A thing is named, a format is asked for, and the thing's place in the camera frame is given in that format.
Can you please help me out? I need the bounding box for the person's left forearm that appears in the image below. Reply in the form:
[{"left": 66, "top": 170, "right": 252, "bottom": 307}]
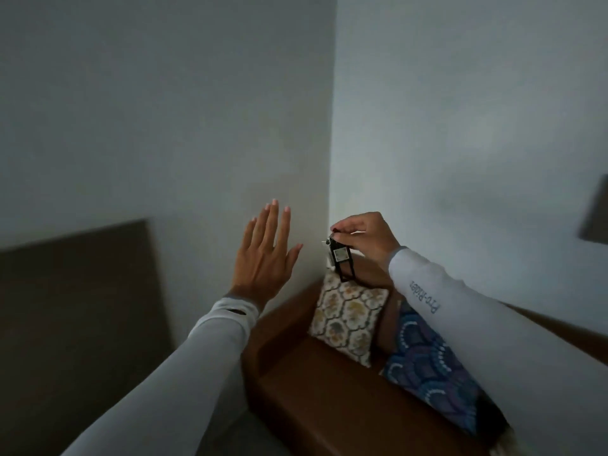
[{"left": 61, "top": 297, "right": 260, "bottom": 456}]

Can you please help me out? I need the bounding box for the brown leather sofa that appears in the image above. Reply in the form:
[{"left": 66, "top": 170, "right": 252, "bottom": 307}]
[{"left": 241, "top": 255, "right": 608, "bottom": 456}]

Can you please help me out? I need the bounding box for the brown wooden headboard panel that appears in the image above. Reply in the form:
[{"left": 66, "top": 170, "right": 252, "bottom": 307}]
[{"left": 0, "top": 219, "right": 175, "bottom": 456}]

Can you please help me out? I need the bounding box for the person's right hand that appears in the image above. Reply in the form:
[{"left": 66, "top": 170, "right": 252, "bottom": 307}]
[{"left": 331, "top": 212, "right": 402, "bottom": 277}]

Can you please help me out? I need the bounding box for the person's right forearm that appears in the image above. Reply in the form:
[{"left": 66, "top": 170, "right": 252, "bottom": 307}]
[{"left": 388, "top": 247, "right": 608, "bottom": 456}]

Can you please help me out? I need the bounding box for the blue scallop patterned cushion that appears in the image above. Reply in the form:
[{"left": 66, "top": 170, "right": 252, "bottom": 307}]
[{"left": 380, "top": 299, "right": 483, "bottom": 437}]

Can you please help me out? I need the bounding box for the person's left hand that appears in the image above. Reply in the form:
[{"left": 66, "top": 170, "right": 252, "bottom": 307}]
[{"left": 231, "top": 199, "right": 304, "bottom": 312}]

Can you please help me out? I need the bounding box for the beige floral patterned cushion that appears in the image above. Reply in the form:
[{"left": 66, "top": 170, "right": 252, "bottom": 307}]
[{"left": 308, "top": 269, "right": 390, "bottom": 368}]

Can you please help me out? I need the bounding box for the black key fob with tag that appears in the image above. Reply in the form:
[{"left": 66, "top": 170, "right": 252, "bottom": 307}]
[{"left": 324, "top": 233, "right": 356, "bottom": 284}]

